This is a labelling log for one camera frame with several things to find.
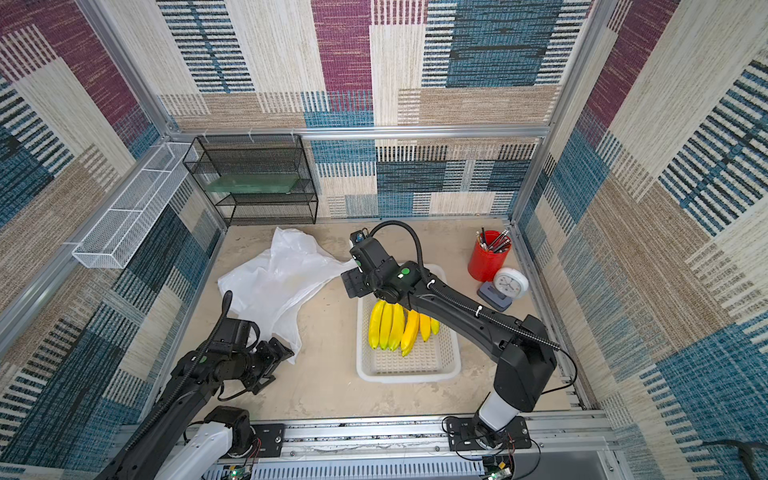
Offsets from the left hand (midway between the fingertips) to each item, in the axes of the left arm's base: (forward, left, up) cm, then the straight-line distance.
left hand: (288, 361), depth 79 cm
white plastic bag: (+27, +14, -5) cm, 31 cm away
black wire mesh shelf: (+59, +30, +24) cm, 71 cm away
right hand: (+18, -21, +13) cm, 30 cm away
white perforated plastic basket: (+2, -40, -5) cm, 40 cm away
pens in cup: (+34, -63, +7) cm, 71 cm away
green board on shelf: (+48, +14, +21) cm, 54 cm away
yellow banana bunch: (+9, -28, 0) cm, 29 cm away
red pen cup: (+32, -60, -3) cm, 68 cm away
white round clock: (+23, -65, 0) cm, 69 cm away
